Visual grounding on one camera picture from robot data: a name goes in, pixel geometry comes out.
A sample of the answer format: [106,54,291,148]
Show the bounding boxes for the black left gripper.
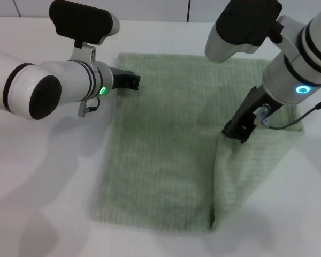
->
[109,66,142,92]

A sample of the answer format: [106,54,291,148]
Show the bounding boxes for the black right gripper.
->
[221,85,281,145]

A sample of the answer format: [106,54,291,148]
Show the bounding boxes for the green terry towel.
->
[90,52,305,231]

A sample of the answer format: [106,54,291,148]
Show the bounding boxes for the left arm grey connector cable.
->
[78,96,100,117]

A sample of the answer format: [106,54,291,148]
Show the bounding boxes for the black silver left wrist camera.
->
[48,0,121,67]

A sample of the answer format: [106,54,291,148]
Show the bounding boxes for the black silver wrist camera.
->
[204,0,284,64]
[48,0,121,67]

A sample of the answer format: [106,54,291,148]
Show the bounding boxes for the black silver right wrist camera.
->
[204,0,284,64]

